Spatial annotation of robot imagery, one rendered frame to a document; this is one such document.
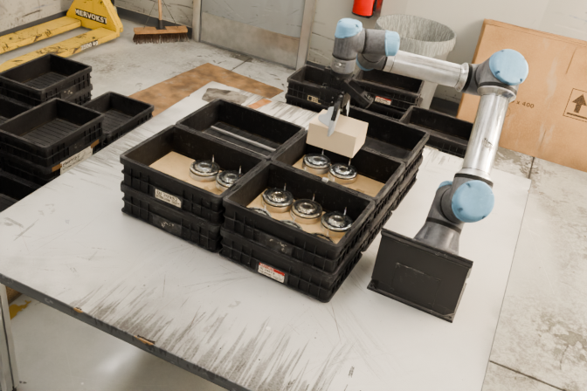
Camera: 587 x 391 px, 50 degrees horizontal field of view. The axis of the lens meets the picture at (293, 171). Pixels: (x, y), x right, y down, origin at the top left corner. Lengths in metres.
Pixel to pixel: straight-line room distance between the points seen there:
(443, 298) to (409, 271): 0.13
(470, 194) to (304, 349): 0.64
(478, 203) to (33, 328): 1.86
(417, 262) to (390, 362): 0.31
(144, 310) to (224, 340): 0.25
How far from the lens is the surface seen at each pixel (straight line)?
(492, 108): 1.99
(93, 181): 2.45
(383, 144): 2.62
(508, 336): 3.17
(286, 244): 1.91
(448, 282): 1.96
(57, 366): 2.74
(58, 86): 3.50
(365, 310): 1.99
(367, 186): 2.31
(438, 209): 2.03
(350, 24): 1.91
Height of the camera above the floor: 2.03
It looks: 31 degrees down
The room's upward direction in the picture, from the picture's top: 8 degrees clockwise
